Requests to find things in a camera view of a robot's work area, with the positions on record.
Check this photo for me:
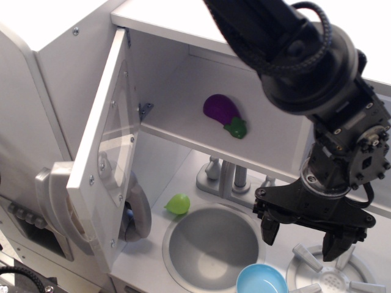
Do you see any green toy pear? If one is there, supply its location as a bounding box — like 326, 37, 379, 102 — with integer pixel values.
164, 194, 191, 215

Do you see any white microwave door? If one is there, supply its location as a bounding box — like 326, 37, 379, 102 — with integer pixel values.
67, 27, 140, 273

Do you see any white toy kitchen cabinet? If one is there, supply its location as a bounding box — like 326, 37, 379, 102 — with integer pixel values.
33, 0, 391, 293

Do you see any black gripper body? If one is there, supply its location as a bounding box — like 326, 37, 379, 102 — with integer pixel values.
253, 178, 376, 241

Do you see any blue plastic bowl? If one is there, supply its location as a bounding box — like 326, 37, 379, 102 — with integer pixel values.
236, 264, 289, 293

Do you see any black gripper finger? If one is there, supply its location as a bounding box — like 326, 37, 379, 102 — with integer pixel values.
260, 215, 280, 245
322, 231, 354, 261

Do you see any black base with screw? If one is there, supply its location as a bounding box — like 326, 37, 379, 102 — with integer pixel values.
1, 261, 64, 292

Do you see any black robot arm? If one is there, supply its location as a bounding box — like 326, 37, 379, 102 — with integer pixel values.
206, 1, 390, 262

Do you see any grey toy stove burner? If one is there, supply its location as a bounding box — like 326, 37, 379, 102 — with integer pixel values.
285, 244, 387, 292

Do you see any grey ice dispenser panel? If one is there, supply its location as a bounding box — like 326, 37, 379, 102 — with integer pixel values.
1, 197, 74, 261

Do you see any grey fridge door handle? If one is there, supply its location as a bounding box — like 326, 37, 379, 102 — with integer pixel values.
34, 168, 70, 236

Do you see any grey toy sink bowl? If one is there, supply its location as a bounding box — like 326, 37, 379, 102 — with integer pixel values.
162, 203, 266, 292

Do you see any purple toy eggplant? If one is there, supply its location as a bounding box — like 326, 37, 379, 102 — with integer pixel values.
203, 94, 247, 139

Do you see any grey toy faucet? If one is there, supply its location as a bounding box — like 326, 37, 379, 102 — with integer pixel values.
196, 156, 276, 208

